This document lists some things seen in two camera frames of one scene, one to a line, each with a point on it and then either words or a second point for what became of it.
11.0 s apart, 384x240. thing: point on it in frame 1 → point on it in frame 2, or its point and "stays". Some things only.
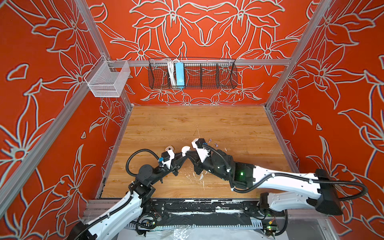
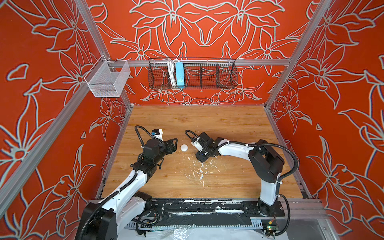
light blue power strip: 180,75 stays
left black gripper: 176,167 → 168,145
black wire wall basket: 199,74 stays
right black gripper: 197,163 → 199,158
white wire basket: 107,79 stays
